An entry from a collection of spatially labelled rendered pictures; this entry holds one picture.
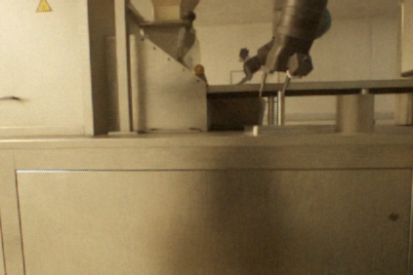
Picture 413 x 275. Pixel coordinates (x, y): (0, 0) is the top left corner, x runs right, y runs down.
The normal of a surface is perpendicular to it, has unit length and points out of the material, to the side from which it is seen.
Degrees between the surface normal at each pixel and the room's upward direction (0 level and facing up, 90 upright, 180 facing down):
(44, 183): 90
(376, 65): 90
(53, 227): 90
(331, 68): 90
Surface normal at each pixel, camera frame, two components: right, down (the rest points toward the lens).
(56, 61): -0.07, 0.07
